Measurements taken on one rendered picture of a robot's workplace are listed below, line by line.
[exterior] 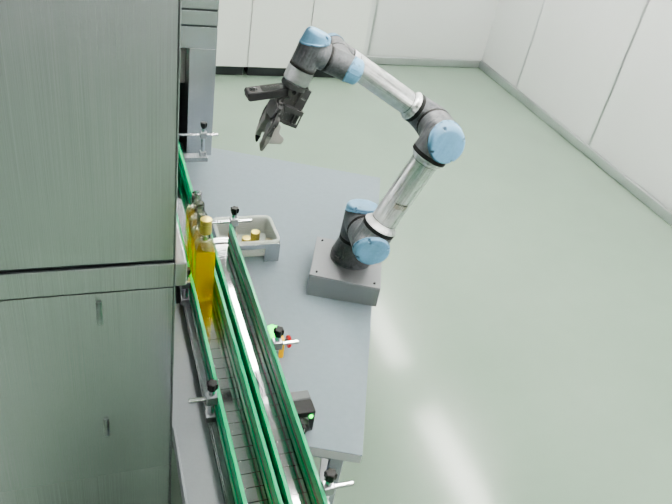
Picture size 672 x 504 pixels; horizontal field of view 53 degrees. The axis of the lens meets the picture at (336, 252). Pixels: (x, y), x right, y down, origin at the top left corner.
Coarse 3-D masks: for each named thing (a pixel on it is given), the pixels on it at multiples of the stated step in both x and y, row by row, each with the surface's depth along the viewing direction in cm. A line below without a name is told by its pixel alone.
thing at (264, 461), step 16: (224, 304) 191; (224, 320) 190; (224, 336) 191; (240, 368) 172; (240, 384) 175; (256, 416) 160; (256, 432) 159; (256, 448) 160; (272, 480) 147; (272, 496) 149
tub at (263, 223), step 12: (240, 216) 251; (252, 216) 253; (264, 216) 254; (216, 228) 243; (228, 228) 252; (240, 228) 253; (252, 228) 255; (264, 228) 256; (240, 240) 251; (264, 240) 241; (276, 240) 242
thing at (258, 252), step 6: (240, 246) 239; (246, 246) 239; (252, 246) 240; (258, 246) 241; (264, 246) 242; (270, 246) 243; (276, 246) 244; (246, 252) 241; (252, 252) 242; (258, 252) 243; (264, 252) 244; (270, 252) 244; (276, 252) 245; (246, 258) 243; (252, 258) 244; (258, 258) 245; (264, 258) 245; (270, 258) 246; (276, 258) 247
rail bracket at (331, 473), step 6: (330, 468) 146; (324, 474) 146; (330, 474) 145; (336, 474) 145; (324, 480) 148; (330, 480) 145; (324, 486) 147; (330, 486) 147; (336, 486) 149; (342, 486) 149; (348, 486) 150; (330, 492) 148
